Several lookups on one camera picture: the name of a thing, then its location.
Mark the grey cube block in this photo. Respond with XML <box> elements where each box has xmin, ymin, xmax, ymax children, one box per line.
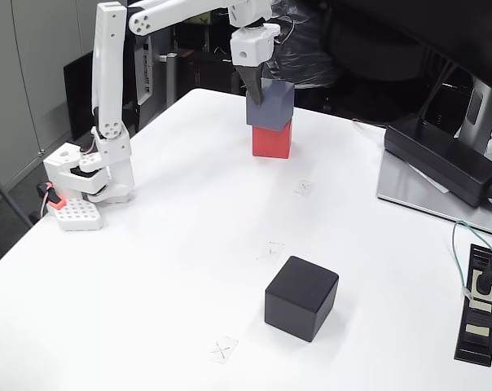
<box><xmin>245</xmin><ymin>80</ymin><xmax>295</xmax><ymax>132</ymax></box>

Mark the black cube block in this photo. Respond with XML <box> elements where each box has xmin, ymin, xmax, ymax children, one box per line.
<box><xmin>264</xmin><ymin>255</ymin><xmax>340</xmax><ymax>343</ymax></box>

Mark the plastic wrapped black bin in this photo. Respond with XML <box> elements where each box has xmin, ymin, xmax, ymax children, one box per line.
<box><xmin>266</xmin><ymin>0</ymin><xmax>339</xmax><ymax>89</ymax></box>

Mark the red cube block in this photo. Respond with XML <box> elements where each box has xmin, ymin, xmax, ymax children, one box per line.
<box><xmin>252</xmin><ymin>120</ymin><xmax>293</xmax><ymax>160</ymax></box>

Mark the clear tape X mark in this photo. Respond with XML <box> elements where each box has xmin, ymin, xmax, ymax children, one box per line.
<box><xmin>204</xmin><ymin>336</ymin><xmax>239</xmax><ymax>365</ymax></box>
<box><xmin>293</xmin><ymin>178</ymin><xmax>315</xmax><ymax>197</ymax></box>
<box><xmin>257</xmin><ymin>240</ymin><xmax>286</xmax><ymax>265</ymax></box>

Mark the black monitor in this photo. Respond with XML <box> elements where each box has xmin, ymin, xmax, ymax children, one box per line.
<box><xmin>327</xmin><ymin>0</ymin><xmax>492</xmax><ymax>99</ymax></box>

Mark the black flat panel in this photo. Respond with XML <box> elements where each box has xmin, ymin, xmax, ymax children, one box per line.
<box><xmin>63</xmin><ymin>51</ymin><xmax>141</xmax><ymax>142</ymax></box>

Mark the black power adapter brick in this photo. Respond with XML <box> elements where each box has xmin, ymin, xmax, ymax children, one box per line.
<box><xmin>383</xmin><ymin>113</ymin><xmax>492</xmax><ymax>209</ymax></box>

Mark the white paper sheet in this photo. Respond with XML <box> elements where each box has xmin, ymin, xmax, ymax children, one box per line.
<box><xmin>408</xmin><ymin>162</ymin><xmax>450</xmax><ymax>195</ymax></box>

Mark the silver monitor stand neck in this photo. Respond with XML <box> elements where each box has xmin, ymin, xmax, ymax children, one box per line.
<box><xmin>457</xmin><ymin>77</ymin><xmax>492</xmax><ymax>142</ymax></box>

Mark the white perforated clamp block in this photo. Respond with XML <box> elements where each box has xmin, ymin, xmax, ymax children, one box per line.
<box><xmin>46</xmin><ymin>197</ymin><xmax>105</xmax><ymax>232</ymax></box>

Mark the black power plug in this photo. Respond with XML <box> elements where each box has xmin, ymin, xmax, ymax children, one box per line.
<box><xmin>472</xmin><ymin>248</ymin><xmax>492</xmax><ymax>295</ymax></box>

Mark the black power strip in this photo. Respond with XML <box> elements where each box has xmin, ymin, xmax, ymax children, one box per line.
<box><xmin>453</xmin><ymin>243</ymin><xmax>492</xmax><ymax>367</ymax></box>

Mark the grey metal post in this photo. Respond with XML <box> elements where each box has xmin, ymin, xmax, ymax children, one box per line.
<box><xmin>160</xmin><ymin>51</ymin><xmax>178</xmax><ymax>103</ymax></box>

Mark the silver monitor base plate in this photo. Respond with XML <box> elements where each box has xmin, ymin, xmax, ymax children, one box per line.
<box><xmin>376</xmin><ymin>150</ymin><xmax>492</xmax><ymax>239</ymax></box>

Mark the orange connector with wires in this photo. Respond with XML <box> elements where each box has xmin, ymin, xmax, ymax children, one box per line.
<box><xmin>37</xmin><ymin>182</ymin><xmax>66</xmax><ymax>221</ymax></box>

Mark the green thin cable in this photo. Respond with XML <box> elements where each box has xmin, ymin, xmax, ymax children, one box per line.
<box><xmin>451</xmin><ymin>219</ymin><xmax>492</xmax><ymax>299</ymax></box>

